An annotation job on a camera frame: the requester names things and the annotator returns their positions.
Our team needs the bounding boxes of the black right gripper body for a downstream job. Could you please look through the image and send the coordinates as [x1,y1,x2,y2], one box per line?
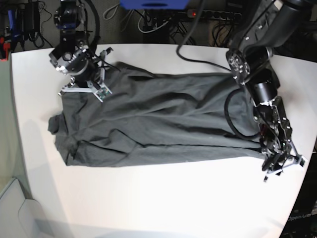
[58,47,113,96]

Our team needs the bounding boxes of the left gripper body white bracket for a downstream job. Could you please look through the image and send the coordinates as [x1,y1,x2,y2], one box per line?
[262,141,304,182]

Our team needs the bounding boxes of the dark grey t-shirt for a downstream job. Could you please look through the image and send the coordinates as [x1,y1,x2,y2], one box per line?
[48,64,264,167]

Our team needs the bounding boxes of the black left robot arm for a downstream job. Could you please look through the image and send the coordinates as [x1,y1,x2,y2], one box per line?
[224,0,316,176]

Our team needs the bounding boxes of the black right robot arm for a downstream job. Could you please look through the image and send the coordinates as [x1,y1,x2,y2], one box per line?
[49,0,114,102]

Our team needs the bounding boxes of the blue plastic box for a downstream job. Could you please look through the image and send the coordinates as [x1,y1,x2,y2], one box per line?
[120,0,189,9]

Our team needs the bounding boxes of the red black clamp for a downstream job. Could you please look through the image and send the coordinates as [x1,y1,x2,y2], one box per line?
[0,36,11,61]

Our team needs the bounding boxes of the black power strip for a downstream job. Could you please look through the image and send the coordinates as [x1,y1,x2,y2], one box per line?
[200,10,242,21]

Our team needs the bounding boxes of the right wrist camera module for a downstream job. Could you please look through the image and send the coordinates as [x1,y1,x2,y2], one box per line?
[94,86,112,102]

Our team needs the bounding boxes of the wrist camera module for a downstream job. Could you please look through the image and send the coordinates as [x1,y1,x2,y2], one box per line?
[299,156,308,168]
[94,86,112,102]

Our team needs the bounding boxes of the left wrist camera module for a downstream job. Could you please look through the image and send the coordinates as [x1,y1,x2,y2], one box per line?
[299,156,308,168]

